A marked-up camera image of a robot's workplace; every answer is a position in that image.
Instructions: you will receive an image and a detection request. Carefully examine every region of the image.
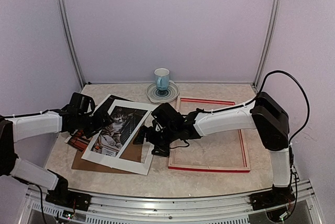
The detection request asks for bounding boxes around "white mat board passe-partout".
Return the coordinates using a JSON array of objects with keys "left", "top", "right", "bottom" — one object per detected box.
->
[{"left": 81, "top": 96, "right": 156, "bottom": 175}]

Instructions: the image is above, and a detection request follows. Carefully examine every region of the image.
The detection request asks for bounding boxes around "light blue ceramic mug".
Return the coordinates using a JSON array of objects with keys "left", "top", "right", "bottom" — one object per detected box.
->
[{"left": 154, "top": 68, "right": 170, "bottom": 91}]

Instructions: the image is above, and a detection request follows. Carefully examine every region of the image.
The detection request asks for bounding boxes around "brown cardboard backing board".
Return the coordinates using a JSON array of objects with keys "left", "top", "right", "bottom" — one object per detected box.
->
[{"left": 67, "top": 130, "right": 142, "bottom": 174}]

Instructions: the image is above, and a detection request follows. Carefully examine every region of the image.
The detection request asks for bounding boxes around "aluminium corner post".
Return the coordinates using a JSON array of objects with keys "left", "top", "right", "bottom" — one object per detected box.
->
[
  {"left": 253, "top": 0, "right": 281, "bottom": 89},
  {"left": 57, "top": 0, "right": 86, "bottom": 88}
]

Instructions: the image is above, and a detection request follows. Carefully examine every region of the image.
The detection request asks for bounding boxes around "striped ceramic plate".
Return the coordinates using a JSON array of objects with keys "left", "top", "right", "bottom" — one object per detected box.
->
[{"left": 146, "top": 81, "right": 180, "bottom": 104}]

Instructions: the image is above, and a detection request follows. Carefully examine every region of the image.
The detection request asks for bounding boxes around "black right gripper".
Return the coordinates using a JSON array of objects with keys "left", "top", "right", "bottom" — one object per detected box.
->
[{"left": 132, "top": 125, "right": 177, "bottom": 157}]

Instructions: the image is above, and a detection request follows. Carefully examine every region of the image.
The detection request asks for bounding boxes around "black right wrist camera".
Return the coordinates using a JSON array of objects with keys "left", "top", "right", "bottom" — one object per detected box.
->
[{"left": 151, "top": 103, "right": 184, "bottom": 131}]

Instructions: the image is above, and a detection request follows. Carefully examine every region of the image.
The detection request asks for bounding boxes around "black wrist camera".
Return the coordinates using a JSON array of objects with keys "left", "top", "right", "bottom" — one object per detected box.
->
[
  {"left": 151, "top": 103, "right": 184, "bottom": 131},
  {"left": 68, "top": 93, "right": 96, "bottom": 114}
]

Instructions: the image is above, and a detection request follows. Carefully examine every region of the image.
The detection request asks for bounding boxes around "aluminium front rail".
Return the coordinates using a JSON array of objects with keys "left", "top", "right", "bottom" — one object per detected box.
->
[{"left": 15, "top": 181, "right": 324, "bottom": 223}]

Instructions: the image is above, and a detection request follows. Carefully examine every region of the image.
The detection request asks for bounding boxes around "cat photo print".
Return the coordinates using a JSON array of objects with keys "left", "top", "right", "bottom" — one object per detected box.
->
[{"left": 64, "top": 94, "right": 149, "bottom": 159}]

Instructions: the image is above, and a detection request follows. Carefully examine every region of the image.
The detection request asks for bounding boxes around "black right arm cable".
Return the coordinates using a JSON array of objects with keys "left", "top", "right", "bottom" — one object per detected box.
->
[{"left": 258, "top": 70, "right": 312, "bottom": 209}]

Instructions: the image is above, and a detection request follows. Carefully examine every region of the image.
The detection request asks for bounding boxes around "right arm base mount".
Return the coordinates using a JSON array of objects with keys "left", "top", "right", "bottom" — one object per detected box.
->
[{"left": 250, "top": 186, "right": 297, "bottom": 223}]

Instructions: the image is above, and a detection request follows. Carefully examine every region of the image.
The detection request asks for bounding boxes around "left aluminium corner post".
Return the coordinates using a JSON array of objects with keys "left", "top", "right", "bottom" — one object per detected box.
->
[{"left": 57, "top": 0, "right": 86, "bottom": 88}]

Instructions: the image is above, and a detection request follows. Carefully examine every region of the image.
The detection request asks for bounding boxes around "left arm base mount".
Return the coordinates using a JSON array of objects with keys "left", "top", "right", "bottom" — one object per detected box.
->
[{"left": 46, "top": 191, "right": 92, "bottom": 211}]

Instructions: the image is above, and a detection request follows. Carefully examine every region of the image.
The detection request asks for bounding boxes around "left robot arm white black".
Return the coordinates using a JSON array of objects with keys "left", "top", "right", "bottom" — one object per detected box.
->
[{"left": 1, "top": 105, "right": 111, "bottom": 206}]

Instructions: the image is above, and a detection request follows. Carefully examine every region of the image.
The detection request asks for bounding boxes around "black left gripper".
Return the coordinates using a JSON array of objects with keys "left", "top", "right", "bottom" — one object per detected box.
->
[{"left": 77, "top": 109, "right": 114, "bottom": 139}]

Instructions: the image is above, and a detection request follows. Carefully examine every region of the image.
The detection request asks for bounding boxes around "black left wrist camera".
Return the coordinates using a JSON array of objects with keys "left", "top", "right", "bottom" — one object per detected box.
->
[{"left": 68, "top": 93, "right": 96, "bottom": 114}]

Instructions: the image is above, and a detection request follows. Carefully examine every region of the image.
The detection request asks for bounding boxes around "right aluminium corner post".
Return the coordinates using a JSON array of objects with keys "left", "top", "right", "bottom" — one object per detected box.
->
[{"left": 253, "top": 0, "right": 281, "bottom": 89}]

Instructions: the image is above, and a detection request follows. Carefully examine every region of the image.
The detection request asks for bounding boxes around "red wooden picture frame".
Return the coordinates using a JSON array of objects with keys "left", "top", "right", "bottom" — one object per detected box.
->
[{"left": 167, "top": 95, "right": 251, "bottom": 173}]

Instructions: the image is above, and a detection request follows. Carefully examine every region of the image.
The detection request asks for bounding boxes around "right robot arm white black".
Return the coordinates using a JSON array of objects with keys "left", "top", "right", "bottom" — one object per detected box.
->
[{"left": 133, "top": 92, "right": 297, "bottom": 208}]

